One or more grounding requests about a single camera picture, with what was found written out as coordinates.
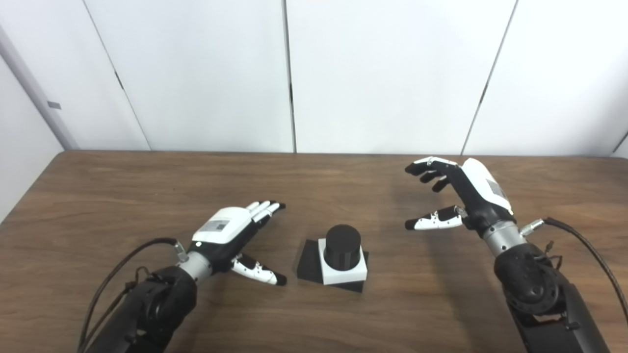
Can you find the small gray tag on post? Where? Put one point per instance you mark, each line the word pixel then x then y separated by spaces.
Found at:
pixel 54 105

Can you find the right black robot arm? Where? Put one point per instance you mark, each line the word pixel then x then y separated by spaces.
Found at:
pixel 532 284

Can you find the black peg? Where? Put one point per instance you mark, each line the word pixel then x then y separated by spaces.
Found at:
pixel 342 245

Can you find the white square piece with hole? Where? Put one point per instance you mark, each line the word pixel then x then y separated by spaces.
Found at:
pixel 343 276

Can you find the gray wall corner post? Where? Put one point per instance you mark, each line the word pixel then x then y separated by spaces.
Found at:
pixel 29 83

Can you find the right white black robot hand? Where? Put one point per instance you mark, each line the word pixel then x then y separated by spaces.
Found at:
pixel 478 189

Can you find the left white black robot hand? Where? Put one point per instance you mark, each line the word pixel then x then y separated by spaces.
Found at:
pixel 223 228

